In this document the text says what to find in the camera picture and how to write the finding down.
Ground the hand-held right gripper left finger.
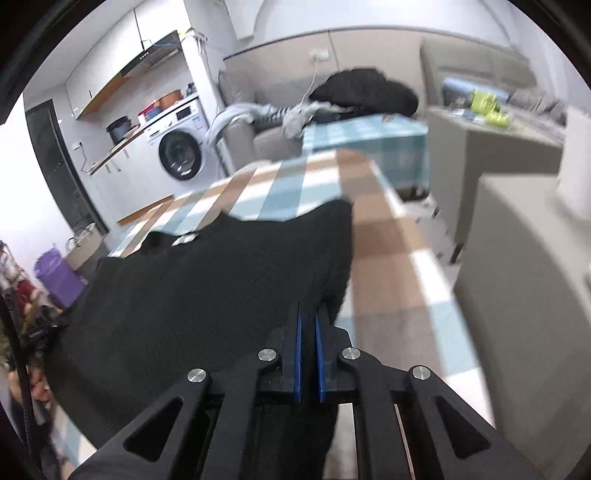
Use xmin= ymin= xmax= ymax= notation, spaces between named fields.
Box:
xmin=69 ymin=302 xmax=302 ymax=480

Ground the houndstooth cushion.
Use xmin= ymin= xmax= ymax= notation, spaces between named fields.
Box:
xmin=259 ymin=107 xmax=291 ymax=126

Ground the light grey cloth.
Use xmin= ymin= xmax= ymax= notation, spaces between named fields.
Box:
xmin=205 ymin=102 xmax=278 ymax=144

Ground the brown blue checked tablecloth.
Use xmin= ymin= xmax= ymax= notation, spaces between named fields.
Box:
xmin=51 ymin=148 xmax=497 ymax=480

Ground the steel range hood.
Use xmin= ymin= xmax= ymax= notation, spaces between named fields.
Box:
xmin=121 ymin=30 xmax=183 ymax=77

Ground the grey sofa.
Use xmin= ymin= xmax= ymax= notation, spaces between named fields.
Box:
xmin=217 ymin=69 xmax=333 ymax=162

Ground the green toy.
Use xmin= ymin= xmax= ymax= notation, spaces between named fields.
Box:
xmin=468 ymin=89 xmax=513 ymax=129

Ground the white cable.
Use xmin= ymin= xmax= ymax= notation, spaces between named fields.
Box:
xmin=300 ymin=59 xmax=319 ymax=107

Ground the person's left hand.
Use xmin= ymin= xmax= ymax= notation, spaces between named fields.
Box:
xmin=25 ymin=364 xmax=54 ymax=402

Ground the shoe rack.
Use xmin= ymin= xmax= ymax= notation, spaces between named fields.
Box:
xmin=0 ymin=240 xmax=61 ymax=333

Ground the blue pillow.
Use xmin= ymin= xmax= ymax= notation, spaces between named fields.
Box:
xmin=442 ymin=78 xmax=476 ymax=104

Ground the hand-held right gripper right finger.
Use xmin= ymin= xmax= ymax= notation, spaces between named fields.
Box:
xmin=315 ymin=304 xmax=548 ymax=480

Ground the black door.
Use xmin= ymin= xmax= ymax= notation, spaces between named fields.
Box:
xmin=25 ymin=102 xmax=109 ymax=236

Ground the white washing machine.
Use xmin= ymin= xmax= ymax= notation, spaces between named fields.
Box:
xmin=145 ymin=99 xmax=222 ymax=183

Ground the tall grey cabinet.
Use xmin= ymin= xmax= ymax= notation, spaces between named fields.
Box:
xmin=455 ymin=174 xmax=591 ymax=467

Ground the grey blanket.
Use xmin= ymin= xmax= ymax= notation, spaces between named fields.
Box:
xmin=508 ymin=88 xmax=566 ymax=123

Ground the black quilted jacket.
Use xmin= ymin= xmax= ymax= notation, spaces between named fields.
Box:
xmin=309 ymin=68 xmax=420 ymax=117

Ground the grey upholstered headboard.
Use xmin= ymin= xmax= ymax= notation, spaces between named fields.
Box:
xmin=420 ymin=34 xmax=541 ymax=93

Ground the grey hoodie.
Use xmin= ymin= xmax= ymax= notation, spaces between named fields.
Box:
xmin=281 ymin=100 xmax=333 ymax=138

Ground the purple bag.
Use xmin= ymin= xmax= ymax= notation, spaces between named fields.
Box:
xmin=34 ymin=249 xmax=86 ymax=309

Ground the woven laundry basket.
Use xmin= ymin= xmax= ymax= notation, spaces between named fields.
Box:
xmin=65 ymin=223 xmax=100 ymax=271

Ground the low grey cabinet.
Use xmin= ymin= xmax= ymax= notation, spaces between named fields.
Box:
xmin=425 ymin=106 xmax=564 ymax=264

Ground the white kitchen base cabinet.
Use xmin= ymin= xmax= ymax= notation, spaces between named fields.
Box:
xmin=90 ymin=134 xmax=176 ymax=227

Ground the black knit sweater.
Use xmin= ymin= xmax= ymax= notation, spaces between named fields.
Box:
xmin=44 ymin=199 xmax=356 ymax=480

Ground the white wall cabinet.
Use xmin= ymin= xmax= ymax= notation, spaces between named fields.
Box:
xmin=65 ymin=9 xmax=144 ymax=121

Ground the teal checked tablecloth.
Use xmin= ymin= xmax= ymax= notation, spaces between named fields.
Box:
xmin=302 ymin=114 xmax=430 ymax=195

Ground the black cooking pot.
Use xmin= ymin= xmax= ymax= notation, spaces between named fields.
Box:
xmin=106 ymin=116 xmax=134 ymax=145

